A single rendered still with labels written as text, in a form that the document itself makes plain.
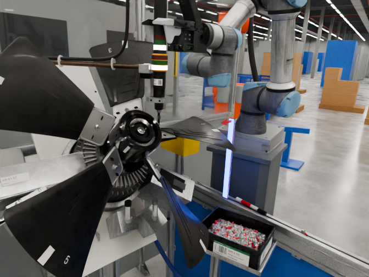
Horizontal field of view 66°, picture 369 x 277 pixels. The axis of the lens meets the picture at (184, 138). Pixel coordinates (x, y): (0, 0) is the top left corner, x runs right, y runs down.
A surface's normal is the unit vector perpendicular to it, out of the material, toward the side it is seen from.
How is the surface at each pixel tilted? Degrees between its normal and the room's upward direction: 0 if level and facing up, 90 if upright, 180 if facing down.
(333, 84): 90
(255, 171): 90
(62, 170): 50
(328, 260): 90
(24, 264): 90
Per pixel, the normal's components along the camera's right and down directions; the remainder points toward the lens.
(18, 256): 0.68, 0.23
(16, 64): 0.37, -0.01
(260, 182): 0.22, 0.28
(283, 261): -0.73, 0.16
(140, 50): 0.06, -0.51
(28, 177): 0.55, -0.44
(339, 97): -0.54, 0.21
